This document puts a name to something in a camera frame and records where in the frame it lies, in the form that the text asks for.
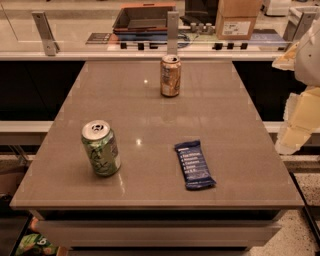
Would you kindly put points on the green soda can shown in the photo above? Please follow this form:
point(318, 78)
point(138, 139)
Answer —
point(100, 145)

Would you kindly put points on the blue snack bar wrapper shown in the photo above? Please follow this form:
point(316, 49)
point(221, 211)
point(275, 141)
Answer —
point(194, 166)

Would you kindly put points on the left metal railing bracket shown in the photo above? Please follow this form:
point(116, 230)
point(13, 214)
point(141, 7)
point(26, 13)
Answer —
point(50, 45)

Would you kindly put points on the orange soda can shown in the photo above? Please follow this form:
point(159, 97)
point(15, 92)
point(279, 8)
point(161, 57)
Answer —
point(170, 75)

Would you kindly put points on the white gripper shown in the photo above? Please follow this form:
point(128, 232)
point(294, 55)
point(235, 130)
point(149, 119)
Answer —
point(309, 61)

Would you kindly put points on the cardboard box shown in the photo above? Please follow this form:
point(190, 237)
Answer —
point(236, 19)

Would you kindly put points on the right metal railing bracket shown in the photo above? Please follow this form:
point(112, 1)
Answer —
point(298, 26)

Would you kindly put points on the green snack bag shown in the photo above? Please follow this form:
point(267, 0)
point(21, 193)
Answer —
point(35, 245)

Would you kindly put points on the middle metal railing bracket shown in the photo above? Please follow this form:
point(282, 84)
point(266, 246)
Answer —
point(172, 32)

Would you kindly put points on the metal railing bracket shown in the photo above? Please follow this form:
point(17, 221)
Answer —
point(50, 45)
point(298, 26)
point(172, 32)

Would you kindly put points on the table drawer front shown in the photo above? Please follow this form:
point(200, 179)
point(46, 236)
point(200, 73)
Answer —
point(124, 234)

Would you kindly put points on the open brown tray box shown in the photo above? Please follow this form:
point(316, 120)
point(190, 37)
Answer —
point(143, 17)

